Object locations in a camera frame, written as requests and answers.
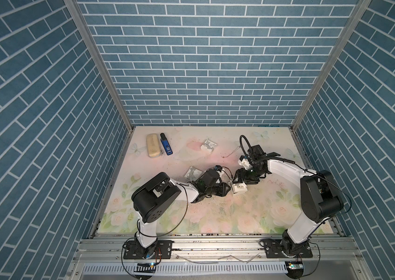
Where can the aluminium corner post left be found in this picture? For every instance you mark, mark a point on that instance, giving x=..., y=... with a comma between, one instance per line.
x=87, y=37

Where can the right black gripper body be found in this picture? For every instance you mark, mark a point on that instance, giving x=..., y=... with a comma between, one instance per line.
x=249, y=175

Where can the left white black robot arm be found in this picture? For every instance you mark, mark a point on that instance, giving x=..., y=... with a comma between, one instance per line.
x=152, y=200

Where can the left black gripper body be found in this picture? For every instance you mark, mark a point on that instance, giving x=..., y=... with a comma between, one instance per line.
x=216, y=190

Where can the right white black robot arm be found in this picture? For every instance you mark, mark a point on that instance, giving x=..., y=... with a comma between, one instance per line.
x=320, y=197

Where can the aluminium front rail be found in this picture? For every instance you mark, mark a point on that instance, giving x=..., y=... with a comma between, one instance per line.
x=236, y=257

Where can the beige zippered pencil case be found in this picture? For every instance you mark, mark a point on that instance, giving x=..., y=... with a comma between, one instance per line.
x=153, y=146

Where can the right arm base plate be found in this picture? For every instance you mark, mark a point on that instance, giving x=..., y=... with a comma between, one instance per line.
x=285, y=249

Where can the aluminium corner post right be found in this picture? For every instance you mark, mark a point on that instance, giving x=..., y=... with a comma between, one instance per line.
x=357, y=13

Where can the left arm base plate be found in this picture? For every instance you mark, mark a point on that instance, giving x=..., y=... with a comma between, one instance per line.
x=147, y=249

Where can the aluminium corner post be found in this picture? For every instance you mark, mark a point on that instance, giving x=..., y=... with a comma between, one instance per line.
x=87, y=37
x=357, y=13

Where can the white jewelry box base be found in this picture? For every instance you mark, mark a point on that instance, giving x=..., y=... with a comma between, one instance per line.
x=239, y=188

